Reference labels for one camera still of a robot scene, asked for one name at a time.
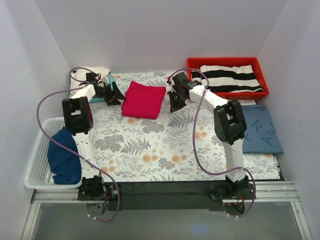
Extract teal folded shirt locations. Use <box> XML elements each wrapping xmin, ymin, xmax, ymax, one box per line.
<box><xmin>89</xmin><ymin>77</ymin><xmax>116</xmax><ymax>103</ymax></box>

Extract grey blue folded shirt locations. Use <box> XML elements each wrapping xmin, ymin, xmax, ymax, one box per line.
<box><xmin>241</xmin><ymin>104</ymin><xmax>284</xmax><ymax>154</ymax></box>

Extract navy blue shirt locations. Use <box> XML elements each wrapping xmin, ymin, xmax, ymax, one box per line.
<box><xmin>47</xmin><ymin>127</ymin><xmax>82</xmax><ymax>185</ymax></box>

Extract black white striped shirt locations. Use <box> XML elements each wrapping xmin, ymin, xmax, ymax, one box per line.
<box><xmin>191</xmin><ymin>65</ymin><xmax>264</xmax><ymax>93</ymax></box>

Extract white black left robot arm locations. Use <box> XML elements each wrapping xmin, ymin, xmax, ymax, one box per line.
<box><xmin>62</xmin><ymin>70</ymin><xmax>126</xmax><ymax>201</ymax></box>

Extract floral patterned table mat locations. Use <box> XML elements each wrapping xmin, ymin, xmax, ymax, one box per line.
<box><xmin>64</xmin><ymin>71</ymin><xmax>281</xmax><ymax>183</ymax></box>

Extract red plastic tray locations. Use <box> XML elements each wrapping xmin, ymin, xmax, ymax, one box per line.
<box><xmin>186</xmin><ymin>57</ymin><xmax>269</xmax><ymax>100</ymax></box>

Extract cream folded shirt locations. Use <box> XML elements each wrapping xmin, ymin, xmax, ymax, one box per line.
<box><xmin>70</xmin><ymin>66</ymin><xmax>110</xmax><ymax>89</ymax></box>

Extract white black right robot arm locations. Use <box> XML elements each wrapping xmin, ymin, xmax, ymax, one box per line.
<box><xmin>166</xmin><ymin>72</ymin><xmax>249</xmax><ymax>199</ymax></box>

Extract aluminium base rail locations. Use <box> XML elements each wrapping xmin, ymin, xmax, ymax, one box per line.
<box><xmin>22</xmin><ymin>181</ymin><xmax>312</xmax><ymax>240</ymax></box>

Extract white plastic laundry basket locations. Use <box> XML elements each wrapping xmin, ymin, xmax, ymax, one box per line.
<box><xmin>24</xmin><ymin>117</ymin><xmax>81</xmax><ymax>191</ymax></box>

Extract crimson red t shirt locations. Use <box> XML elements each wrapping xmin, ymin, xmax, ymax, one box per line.
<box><xmin>121</xmin><ymin>81</ymin><xmax>166</xmax><ymax>120</ymax></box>

